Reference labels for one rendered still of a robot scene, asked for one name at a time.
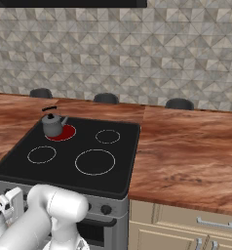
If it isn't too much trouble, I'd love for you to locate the grey kettle with black handle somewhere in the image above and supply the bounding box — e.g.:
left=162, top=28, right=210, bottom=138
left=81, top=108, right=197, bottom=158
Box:
left=40, top=105, right=69, bottom=139

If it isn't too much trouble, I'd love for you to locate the oven door with dark window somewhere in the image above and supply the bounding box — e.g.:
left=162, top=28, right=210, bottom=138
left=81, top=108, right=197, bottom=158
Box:
left=76, top=217, right=122, bottom=250

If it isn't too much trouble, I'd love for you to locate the black range hood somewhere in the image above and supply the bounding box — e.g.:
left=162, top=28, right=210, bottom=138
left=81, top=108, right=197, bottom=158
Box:
left=0, top=0, right=148, bottom=9

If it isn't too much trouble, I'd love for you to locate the beige drawer front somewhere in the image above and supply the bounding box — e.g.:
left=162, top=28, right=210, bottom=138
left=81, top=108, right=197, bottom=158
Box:
left=129, top=199, right=232, bottom=242

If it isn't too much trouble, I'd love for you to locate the black chair back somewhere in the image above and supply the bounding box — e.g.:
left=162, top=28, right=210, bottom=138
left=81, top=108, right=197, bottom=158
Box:
left=164, top=98, right=196, bottom=111
left=93, top=92, right=121, bottom=105
left=28, top=88, right=54, bottom=100

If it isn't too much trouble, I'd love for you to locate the black oven door handle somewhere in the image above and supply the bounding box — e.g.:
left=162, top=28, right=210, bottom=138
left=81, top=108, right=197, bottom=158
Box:
left=83, top=217, right=118, bottom=228

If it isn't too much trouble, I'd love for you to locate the black and silver stove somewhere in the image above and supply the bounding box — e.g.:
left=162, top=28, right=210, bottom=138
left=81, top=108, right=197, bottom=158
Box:
left=0, top=115, right=142, bottom=250

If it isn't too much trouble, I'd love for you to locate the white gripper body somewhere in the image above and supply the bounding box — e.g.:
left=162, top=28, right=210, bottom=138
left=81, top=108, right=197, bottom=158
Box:
left=0, top=187, right=25, bottom=227

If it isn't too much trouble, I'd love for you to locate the beige cupboard door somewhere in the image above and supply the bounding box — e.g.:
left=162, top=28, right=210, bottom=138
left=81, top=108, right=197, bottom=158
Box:
left=129, top=229, right=210, bottom=250
left=207, top=236, right=232, bottom=250

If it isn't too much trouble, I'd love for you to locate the silver drawer handle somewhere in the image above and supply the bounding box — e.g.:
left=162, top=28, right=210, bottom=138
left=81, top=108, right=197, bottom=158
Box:
left=196, top=217, right=232, bottom=229

